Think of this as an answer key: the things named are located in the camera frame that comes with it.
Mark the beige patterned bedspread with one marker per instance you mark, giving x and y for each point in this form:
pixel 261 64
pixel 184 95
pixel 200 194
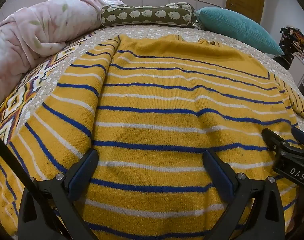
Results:
pixel 147 32

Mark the olive hedgehog print bolster pillow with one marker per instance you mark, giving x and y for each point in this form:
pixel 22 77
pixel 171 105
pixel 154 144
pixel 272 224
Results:
pixel 147 15

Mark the brown wooden door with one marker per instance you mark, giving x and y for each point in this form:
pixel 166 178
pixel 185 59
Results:
pixel 247 0

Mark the pile of dark clothes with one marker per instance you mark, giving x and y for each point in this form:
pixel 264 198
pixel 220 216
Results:
pixel 294 36

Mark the teal ribbed pillow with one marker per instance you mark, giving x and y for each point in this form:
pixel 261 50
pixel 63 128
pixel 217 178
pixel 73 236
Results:
pixel 237 27

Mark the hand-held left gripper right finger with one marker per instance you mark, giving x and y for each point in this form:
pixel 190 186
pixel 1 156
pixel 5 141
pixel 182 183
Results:
pixel 218 171

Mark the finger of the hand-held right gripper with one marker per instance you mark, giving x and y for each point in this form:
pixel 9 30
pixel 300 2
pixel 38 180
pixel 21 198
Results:
pixel 274 140
pixel 303 137

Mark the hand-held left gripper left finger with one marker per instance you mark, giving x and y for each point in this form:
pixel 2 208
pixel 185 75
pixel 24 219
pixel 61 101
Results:
pixel 82 171

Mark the pink floral comforter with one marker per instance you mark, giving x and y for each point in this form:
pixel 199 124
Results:
pixel 29 37

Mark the yellow striped sweater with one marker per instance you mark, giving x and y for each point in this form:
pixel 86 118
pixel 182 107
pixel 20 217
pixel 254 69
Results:
pixel 162 100

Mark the white shelf unit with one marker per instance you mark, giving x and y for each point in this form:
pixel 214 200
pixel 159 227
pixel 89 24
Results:
pixel 300 65

